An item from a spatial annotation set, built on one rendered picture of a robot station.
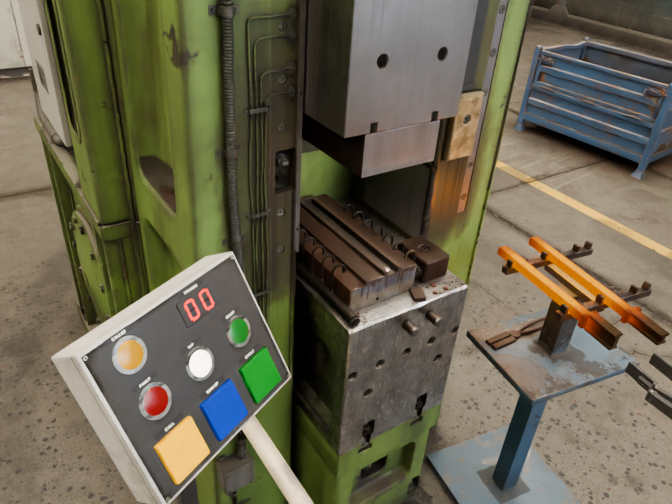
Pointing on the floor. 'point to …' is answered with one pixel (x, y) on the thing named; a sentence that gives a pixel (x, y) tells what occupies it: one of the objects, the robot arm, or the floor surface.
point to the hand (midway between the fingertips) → (650, 370)
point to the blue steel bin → (602, 99)
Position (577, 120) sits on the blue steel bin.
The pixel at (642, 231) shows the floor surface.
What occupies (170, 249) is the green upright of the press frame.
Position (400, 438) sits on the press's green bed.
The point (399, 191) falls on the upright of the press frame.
